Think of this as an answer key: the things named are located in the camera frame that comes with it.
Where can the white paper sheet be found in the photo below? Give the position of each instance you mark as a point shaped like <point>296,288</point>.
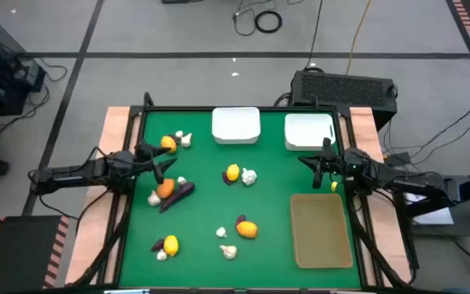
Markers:
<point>435,214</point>

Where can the yellow lemon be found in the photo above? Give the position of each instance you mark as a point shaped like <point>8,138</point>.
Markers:
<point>233,172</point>
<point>171,245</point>

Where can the orange citrus fruit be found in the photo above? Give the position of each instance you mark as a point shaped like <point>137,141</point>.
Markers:
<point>247,230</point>
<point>165,188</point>
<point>169,144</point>

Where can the small white garlic clove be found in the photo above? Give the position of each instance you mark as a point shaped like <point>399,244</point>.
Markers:
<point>179,133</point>
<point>182,180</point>

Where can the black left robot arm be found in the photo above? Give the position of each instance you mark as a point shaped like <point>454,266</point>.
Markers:
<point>76,173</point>

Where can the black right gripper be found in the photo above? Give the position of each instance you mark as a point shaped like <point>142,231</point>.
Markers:
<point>347,167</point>

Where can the plain white plastic bin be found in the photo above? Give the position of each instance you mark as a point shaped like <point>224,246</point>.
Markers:
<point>236,125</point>

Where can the black computer case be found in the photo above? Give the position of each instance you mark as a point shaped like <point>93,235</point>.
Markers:
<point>341,87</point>

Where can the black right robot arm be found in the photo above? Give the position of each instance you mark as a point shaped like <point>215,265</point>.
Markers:
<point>414,181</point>

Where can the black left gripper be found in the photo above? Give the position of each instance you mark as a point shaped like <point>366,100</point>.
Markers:
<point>131,167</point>

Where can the tan translucent plastic bin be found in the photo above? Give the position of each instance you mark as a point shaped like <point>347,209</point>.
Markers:
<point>320,230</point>

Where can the green table mat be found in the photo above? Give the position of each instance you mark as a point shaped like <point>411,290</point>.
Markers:
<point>276,183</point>

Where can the black power brick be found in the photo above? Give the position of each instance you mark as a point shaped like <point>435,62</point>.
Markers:
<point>396,158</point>

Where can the small yellow tag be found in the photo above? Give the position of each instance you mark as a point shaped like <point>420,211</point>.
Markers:
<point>334,186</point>

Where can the white garlic bulb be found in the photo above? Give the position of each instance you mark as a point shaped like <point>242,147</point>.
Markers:
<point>186,140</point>
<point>161,255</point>
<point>220,232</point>
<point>249,176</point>
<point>153,199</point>
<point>229,252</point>

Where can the long purple eggplant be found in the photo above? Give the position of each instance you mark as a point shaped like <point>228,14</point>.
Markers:
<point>178,196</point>

